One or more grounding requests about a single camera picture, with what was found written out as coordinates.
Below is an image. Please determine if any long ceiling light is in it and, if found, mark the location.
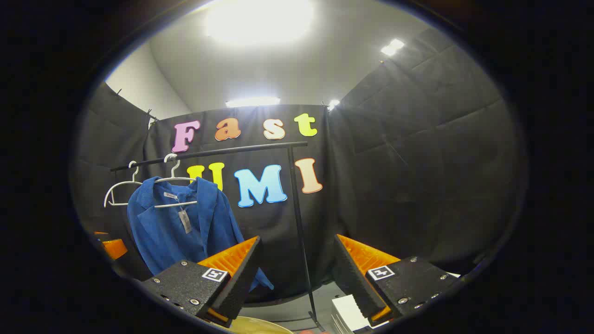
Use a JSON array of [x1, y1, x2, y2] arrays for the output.
[[226, 96, 281, 108]]

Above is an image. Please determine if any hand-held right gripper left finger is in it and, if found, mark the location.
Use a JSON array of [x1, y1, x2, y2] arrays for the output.
[[139, 236, 264, 328]]

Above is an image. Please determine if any beige laundry hamper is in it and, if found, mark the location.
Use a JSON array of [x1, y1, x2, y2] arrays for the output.
[[227, 316, 295, 334]]

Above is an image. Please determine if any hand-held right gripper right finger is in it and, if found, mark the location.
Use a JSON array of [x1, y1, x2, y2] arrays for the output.
[[332, 234, 462, 325]]

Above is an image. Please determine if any large ceiling light panel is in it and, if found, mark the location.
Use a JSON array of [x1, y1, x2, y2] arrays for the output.
[[204, 0, 316, 45]]

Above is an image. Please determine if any black garment rack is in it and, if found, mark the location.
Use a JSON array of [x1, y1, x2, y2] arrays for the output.
[[110, 141, 325, 332]]

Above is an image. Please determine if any blue corduroy jacket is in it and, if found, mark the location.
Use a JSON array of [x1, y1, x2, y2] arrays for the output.
[[127, 176, 274, 292]]

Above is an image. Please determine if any white stacked object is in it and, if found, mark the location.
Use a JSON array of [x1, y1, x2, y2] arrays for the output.
[[331, 294, 390, 334]]

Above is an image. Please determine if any small ceiling light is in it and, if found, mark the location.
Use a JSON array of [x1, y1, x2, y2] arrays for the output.
[[381, 39, 405, 56]]

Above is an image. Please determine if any white plastic hanger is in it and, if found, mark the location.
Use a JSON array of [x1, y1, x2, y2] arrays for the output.
[[153, 153, 199, 208], [103, 161, 143, 208]]

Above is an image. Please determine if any black backdrop cloth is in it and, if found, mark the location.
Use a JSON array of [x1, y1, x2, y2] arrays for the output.
[[70, 28, 527, 307]]

